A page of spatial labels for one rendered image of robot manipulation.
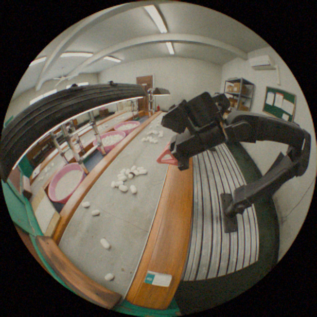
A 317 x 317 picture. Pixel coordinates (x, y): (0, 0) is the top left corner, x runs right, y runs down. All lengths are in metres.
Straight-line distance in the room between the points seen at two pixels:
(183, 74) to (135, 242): 5.24
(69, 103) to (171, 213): 0.38
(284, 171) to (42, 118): 0.55
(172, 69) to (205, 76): 1.55
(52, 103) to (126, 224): 0.37
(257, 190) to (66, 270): 0.58
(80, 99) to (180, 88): 4.93
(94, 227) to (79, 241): 0.09
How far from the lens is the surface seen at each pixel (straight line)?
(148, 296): 0.35
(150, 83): 5.27
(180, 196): 0.33
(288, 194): 2.01
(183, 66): 5.26
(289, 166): 0.36
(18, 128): 0.22
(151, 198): 0.35
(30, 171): 2.95
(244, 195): 0.37
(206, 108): 0.22
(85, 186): 0.46
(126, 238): 0.33
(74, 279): 0.33
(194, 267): 0.42
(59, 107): 0.23
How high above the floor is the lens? 1.06
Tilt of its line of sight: 40 degrees down
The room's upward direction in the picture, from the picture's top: straight up
